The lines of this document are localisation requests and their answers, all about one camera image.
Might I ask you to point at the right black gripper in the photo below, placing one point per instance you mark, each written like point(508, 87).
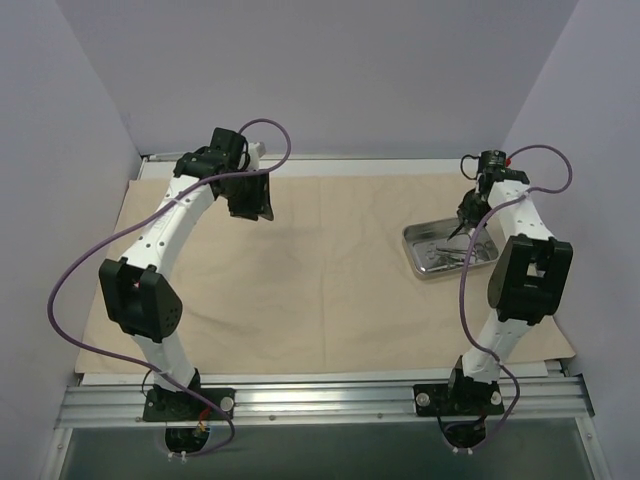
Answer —
point(466, 213)

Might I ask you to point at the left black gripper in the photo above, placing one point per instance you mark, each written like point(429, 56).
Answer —
point(248, 195)

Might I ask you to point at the steel surgical forceps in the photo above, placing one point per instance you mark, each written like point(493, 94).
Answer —
point(483, 251)

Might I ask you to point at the steel surgical scissors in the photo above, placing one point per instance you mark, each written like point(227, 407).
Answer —
point(440, 256)

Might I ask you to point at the stainless steel instrument tray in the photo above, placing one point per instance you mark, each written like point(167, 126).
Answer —
point(416, 238)

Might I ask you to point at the beige cloth wrap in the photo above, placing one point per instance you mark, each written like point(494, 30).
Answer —
point(325, 287)

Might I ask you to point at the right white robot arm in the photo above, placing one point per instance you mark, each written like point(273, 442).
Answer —
point(528, 279)

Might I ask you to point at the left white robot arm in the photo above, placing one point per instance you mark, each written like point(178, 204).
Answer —
point(136, 287)

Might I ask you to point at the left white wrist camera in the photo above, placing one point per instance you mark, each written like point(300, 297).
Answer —
point(257, 150)

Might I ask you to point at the aluminium right side rail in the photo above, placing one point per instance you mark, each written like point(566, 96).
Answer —
point(491, 159)

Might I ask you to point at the aluminium rail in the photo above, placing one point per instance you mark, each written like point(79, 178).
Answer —
point(115, 400)
point(491, 159)

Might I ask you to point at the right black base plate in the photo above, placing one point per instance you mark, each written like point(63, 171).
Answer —
point(431, 400)

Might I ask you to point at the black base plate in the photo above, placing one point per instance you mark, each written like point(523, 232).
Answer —
point(431, 400)
point(167, 406)

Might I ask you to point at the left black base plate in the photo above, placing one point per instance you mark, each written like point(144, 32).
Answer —
point(167, 406)

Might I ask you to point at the aluminium front rail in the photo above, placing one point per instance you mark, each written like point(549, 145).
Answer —
point(115, 400)

